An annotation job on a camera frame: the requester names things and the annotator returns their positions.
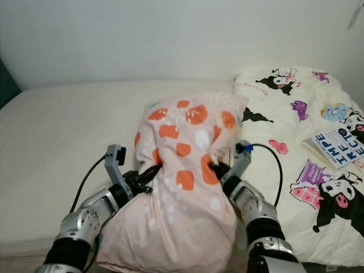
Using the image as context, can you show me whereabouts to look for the pink pillow orange spots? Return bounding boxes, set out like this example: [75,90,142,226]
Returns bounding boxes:
[94,92,250,273]

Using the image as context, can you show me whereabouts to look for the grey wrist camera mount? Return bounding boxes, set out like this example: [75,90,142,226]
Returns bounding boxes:
[105,144,129,197]
[230,140,254,181]

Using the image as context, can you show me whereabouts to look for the white book blue letters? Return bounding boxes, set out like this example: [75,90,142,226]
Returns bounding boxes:
[301,128,364,171]

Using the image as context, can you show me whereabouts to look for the cream cartoon print quilt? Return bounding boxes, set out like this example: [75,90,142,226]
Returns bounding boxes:
[232,65,364,265]

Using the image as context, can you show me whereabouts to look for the white blind wand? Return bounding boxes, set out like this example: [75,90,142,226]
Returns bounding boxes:
[346,0,364,30]

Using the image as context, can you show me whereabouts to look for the cream mattress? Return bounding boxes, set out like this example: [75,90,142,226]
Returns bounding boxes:
[0,80,364,268]

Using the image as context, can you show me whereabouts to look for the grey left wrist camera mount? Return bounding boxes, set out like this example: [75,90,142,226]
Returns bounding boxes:
[105,144,129,197]

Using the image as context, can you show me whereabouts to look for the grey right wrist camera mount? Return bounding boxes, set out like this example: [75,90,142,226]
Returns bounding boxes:
[230,140,254,181]

